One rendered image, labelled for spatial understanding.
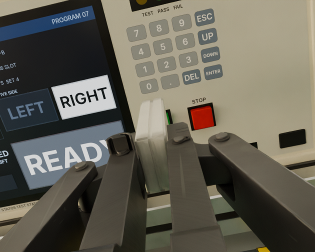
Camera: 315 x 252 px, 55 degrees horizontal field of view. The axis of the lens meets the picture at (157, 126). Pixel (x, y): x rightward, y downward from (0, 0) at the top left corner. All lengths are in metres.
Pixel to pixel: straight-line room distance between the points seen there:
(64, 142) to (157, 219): 0.11
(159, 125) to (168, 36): 0.12
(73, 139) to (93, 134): 0.02
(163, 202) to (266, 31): 0.17
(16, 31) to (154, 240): 0.22
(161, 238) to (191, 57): 0.17
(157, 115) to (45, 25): 0.14
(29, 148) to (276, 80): 0.23
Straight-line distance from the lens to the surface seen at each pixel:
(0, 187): 0.34
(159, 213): 0.28
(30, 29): 0.28
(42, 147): 0.30
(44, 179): 0.32
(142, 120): 0.17
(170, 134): 0.16
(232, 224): 0.30
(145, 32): 0.26
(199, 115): 0.27
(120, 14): 0.26
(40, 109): 0.29
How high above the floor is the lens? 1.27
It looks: 19 degrees down
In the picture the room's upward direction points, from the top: 13 degrees counter-clockwise
